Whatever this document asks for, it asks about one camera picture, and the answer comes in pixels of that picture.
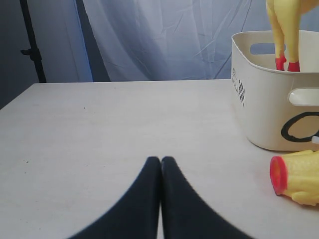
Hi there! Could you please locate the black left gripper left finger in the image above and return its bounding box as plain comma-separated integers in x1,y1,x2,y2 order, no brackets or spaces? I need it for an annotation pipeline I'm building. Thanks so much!
71,156,161,239

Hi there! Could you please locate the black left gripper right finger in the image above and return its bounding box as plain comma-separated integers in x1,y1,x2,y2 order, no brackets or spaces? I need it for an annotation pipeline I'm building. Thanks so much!
161,156,251,239

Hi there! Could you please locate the headless rubber chicken body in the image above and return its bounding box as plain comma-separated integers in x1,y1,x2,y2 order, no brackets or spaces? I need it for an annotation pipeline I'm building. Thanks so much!
270,150,319,206

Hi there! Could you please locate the rubber chicken head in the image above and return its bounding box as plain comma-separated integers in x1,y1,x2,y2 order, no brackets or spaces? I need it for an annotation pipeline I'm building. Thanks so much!
266,0,302,72

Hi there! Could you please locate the cream bin marked O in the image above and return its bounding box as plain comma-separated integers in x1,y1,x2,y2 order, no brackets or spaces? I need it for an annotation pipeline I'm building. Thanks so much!
231,30,319,151

